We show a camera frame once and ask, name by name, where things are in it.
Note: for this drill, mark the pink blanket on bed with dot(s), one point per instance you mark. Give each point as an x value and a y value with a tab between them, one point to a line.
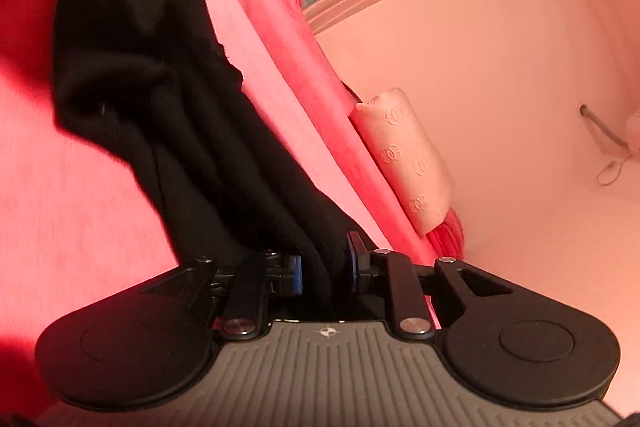
75	226

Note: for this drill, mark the red bed sheet mattress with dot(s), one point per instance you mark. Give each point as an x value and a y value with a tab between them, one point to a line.
288	77

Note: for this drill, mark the folded red quilt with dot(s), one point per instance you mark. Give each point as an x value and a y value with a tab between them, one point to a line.
447	239

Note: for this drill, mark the black pants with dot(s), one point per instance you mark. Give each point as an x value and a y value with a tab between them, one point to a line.
149	82

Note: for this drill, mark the light pink pillow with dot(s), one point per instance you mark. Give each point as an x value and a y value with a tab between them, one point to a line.
409	160

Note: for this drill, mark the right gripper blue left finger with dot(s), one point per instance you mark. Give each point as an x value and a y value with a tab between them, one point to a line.
287	276

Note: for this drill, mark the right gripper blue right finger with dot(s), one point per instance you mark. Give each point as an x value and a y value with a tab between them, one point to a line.
361	263

